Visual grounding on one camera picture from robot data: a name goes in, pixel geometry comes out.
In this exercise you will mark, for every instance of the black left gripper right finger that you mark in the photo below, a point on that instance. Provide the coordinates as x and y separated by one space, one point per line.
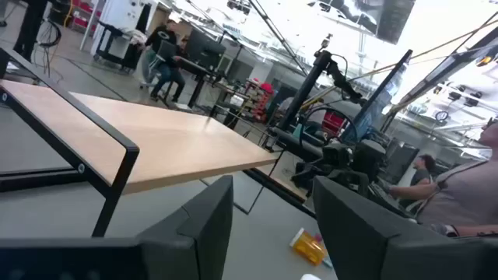
369 241

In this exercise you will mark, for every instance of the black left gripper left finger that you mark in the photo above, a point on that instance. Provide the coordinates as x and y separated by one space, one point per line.
186 241

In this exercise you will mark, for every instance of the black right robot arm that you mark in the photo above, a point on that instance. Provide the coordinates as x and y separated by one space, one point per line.
367 157

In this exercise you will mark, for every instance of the small wooden shelf table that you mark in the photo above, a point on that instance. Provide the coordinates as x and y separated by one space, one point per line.
155 144

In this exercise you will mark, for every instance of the shelf with red bins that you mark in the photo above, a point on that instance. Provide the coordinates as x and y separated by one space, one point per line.
83 17

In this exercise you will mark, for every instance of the black tilted monitor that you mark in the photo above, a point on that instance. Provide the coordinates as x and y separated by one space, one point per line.
373 105

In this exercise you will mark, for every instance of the person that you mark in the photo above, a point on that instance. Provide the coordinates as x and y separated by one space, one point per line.
29 27
165 66
463 198
422 173

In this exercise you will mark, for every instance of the red bin rack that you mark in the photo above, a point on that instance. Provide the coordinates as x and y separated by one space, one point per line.
261 99

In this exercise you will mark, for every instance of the black desk with monitors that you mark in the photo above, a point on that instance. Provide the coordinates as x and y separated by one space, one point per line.
204 50

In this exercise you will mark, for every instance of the white cloth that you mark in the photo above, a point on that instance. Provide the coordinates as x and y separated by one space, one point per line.
136 37

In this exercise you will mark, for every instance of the black cart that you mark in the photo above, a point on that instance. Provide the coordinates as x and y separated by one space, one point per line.
111 43

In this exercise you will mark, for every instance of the white square pillar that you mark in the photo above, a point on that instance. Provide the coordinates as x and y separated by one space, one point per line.
116 15

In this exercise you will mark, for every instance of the black table frame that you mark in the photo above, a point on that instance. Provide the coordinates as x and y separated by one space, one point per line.
272 186

